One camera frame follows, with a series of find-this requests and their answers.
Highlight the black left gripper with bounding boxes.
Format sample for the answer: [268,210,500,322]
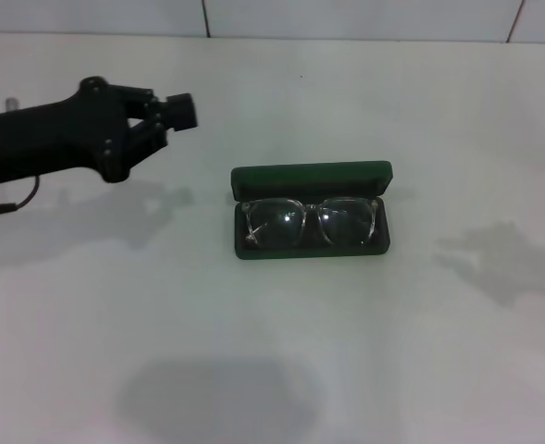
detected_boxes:
[0,76,200,184]

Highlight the green glasses case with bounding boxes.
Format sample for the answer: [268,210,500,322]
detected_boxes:
[230,159,395,262]

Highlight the clear white glasses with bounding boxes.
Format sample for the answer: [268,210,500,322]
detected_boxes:
[242,196,379,249]

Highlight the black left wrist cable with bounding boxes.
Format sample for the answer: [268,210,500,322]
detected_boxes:
[0,175,42,217]

